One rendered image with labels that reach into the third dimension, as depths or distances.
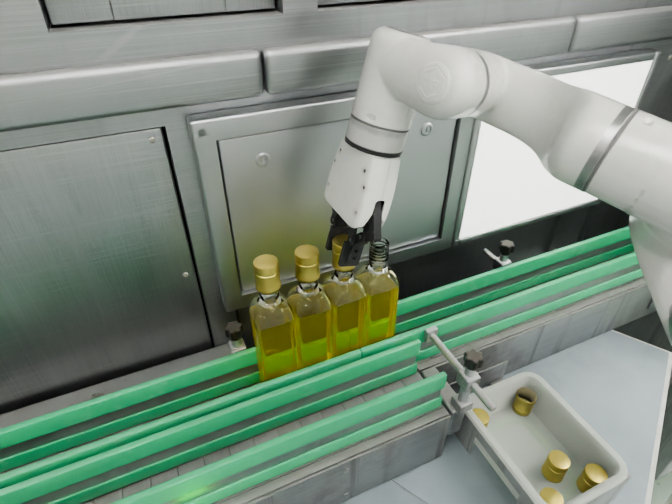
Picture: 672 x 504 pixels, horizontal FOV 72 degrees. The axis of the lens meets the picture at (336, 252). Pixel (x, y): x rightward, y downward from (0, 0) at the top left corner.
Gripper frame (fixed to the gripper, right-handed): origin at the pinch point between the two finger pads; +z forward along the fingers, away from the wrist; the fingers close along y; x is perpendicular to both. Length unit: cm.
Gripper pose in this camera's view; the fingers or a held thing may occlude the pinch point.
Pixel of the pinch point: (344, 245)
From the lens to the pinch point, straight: 66.5
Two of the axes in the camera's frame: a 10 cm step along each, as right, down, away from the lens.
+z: -2.4, 8.4, 4.9
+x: 8.7, -0.4, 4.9
